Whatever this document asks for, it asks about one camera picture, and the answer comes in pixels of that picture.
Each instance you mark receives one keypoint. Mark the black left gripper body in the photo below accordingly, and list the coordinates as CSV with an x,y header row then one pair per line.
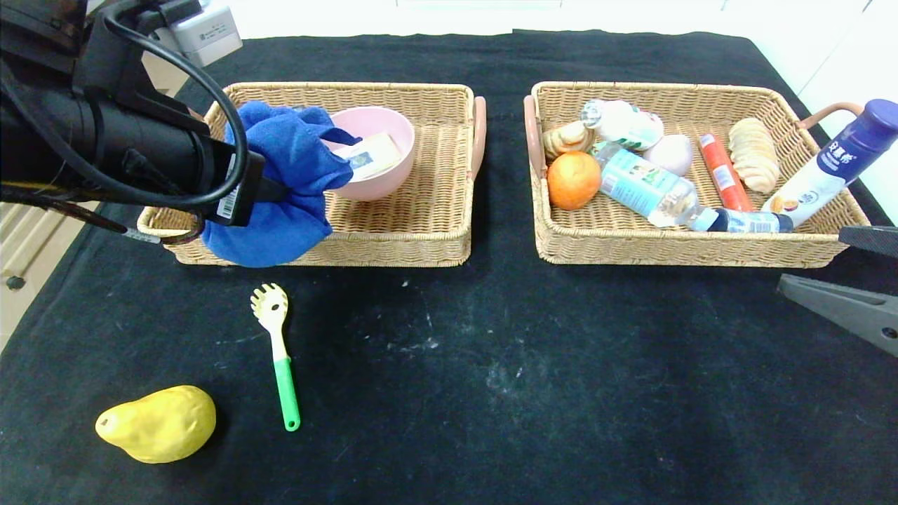
x,y
234,188

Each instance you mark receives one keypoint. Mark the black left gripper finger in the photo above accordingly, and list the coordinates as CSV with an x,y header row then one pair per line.
x,y
275,191

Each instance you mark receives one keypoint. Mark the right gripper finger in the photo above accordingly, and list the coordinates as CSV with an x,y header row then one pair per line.
x,y
873,240
849,308

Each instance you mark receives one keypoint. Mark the blue cloth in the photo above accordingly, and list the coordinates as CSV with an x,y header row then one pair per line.
x,y
287,154

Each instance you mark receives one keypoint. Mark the white bottle blue cap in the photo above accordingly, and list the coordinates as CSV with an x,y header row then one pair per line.
x,y
814,184

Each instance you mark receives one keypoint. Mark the clear water bottle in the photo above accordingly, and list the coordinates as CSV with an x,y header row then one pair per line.
x,y
645,186

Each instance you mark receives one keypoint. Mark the yellow pear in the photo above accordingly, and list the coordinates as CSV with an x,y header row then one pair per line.
x,y
158,424

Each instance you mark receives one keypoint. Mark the white milk drink bottle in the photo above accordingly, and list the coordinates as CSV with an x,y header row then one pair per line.
x,y
628,126

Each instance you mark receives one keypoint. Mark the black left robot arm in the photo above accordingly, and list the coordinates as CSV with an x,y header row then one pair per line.
x,y
70,133

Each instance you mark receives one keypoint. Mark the white card box blue diamond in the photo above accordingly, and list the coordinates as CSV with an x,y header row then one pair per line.
x,y
375,156

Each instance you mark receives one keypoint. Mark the pink bowl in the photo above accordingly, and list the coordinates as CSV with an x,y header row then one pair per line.
x,y
382,186

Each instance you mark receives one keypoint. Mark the beige ridged bread roll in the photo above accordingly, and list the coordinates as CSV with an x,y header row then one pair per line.
x,y
752,158

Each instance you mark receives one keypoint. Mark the orange sausage stick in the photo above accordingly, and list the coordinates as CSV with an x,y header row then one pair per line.
x,y
722,175

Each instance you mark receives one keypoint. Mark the beige metal trolley rack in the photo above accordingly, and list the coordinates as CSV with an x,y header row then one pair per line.
x,y
35,238

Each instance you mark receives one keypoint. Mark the pale pink egg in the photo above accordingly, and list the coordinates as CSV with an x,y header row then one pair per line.
x,y
675,154

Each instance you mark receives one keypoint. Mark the white counter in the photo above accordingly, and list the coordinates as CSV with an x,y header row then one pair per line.
x,y
421,17

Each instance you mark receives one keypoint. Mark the golden bread bun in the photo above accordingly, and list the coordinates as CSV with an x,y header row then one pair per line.
x,y
561,140

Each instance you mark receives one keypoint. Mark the black table cloth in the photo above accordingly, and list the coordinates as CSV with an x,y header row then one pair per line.
x,y
561,386

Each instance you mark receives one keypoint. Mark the orange fruit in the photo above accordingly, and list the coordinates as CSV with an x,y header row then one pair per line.
x,y
574,181

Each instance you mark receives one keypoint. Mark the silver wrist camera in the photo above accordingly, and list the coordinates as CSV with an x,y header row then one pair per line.
x,y
207,31

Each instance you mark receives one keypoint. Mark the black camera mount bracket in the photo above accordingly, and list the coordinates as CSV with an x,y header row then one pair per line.
x,y
119,70

